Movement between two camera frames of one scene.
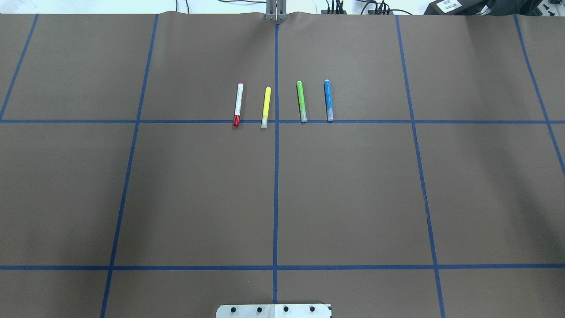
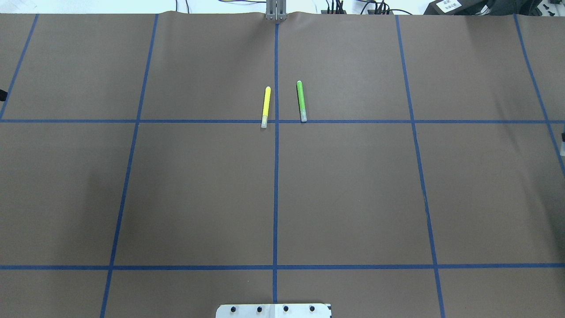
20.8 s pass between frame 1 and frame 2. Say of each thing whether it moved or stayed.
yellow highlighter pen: stayed
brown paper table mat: stayed
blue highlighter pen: moved
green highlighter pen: stayed
